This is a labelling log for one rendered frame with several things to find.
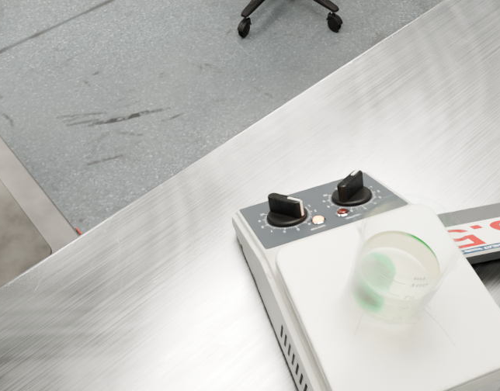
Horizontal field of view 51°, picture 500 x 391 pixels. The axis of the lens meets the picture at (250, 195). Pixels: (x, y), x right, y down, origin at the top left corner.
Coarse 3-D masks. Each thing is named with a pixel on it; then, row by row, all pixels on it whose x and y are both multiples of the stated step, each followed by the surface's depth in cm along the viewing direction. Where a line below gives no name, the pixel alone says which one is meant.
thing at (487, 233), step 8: (480, 224) 45; (488, 224) 45; (496, 224) 45; (464, 232) 44; (472, 232) 44; (480, 232) 44; (488, 232) 44; (496, 232) 43; (472, 240) 42; (480, 240) 42; (488, 240) 42; (496, 240) 42
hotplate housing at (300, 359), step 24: (240, 216) 43; (240, 240) 44; (264, 264) 37; (264, 288) 39; (288, 312) 35; (288, 336) 35; (288, 360) 38; (312, 360) 33; (312, 384) 32; (480, 384) 32
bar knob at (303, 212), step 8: (272, 192) 42; (272, 200) 41; (280, 200) 40; (288, 200) 40; (296, 200) 40; (272, 208) 42; (280, 208) 41; (288, 208) 40; (296, 208) 40; (304, 208) 41; (272, 216) 41; (280, 216) 41; (288, 216) 41; (296, 216) 40; (304, 216) 40; (272, 224) 41; (280, 224) 40; (288, 224) 40; (296, 224) 40
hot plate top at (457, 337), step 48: (336, 240) 36; (288, 288) 34; (336, 288) 34; (480, 288) 34; (336, 336) 32; (384, 336) 32; (432, 336) 32; (480, 336) 32; (336, 384) 30; (384, 384) 30; (432, 384) 30
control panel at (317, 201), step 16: (368, 176) 45; (304, 192) 45; (320, 192) 44; (384, 192) 42; (256, 208) 44; (320, 208) 42; (336, 208) 41; (352, 208) 41; (256, 224) 41; (304, 224) 40; (320, 224) 40; (336, 224) 39; (272, 240) 39; (288, 240) 38
